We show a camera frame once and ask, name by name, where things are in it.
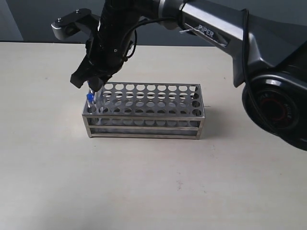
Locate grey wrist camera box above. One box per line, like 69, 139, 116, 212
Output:
51, 8, 100, 41

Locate stainless steel test tube rack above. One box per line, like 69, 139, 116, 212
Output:
82, 82, 205, 139

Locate blue-capped tube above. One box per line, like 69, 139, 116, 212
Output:
94, 88, 104, 114
86, 93, 95, 113
86, 83, 95, 102

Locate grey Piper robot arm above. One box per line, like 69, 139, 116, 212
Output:
70, 0, 307, 150

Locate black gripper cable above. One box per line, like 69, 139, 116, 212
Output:
121, 16, 183, 62

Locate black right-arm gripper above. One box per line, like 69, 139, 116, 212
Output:
70, 0, 158, 92

